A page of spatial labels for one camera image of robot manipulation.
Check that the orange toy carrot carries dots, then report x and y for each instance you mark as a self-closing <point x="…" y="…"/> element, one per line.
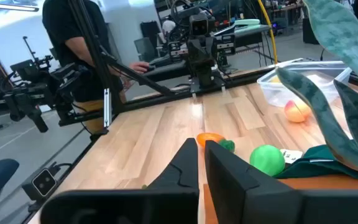
<point x="208" y="138"/>

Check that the white printed tag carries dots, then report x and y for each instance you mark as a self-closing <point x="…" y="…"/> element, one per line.
<point x="291" y="155"/>

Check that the dark green cloth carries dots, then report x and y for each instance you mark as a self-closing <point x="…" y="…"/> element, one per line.
<point x="315" y="163"/>

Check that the yellow toy lemon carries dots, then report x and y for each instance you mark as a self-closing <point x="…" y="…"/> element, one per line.
<point x="275" y="80"/>

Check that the green toy pear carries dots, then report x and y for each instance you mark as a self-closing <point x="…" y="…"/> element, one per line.
<point x="267" y="160"/>

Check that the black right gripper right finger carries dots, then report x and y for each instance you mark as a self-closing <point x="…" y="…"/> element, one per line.
<point x="244" y="199"/>

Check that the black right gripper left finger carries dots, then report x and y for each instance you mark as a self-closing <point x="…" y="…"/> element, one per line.
<point x="169" y="205"/>

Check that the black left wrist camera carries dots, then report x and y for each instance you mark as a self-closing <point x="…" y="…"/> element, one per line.
<point x="199" y="26"/>

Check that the black table-level camera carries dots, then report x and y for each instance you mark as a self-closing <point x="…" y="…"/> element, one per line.
<point x="43" y="183"/>

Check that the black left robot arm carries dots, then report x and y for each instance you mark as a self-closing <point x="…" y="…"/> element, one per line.
<point x="204" y="79"/>

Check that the toy peach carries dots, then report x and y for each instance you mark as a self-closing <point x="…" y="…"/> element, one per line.
<point x="297" y="111"/>

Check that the black desk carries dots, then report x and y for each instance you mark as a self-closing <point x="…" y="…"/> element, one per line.
<point x="250" y="39"/>

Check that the person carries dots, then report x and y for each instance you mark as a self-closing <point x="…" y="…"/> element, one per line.
<point x="73" y="25"/>

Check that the clear plastic tupperware container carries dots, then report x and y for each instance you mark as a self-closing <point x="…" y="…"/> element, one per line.
<point x="278" y="90"/>

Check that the green plant in white pot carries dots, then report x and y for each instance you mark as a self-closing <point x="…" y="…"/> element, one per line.
<point x="337" y="31"/>

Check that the silver aluminium bracket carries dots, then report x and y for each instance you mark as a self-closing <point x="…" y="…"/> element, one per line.
<point x="107" y="109"/>

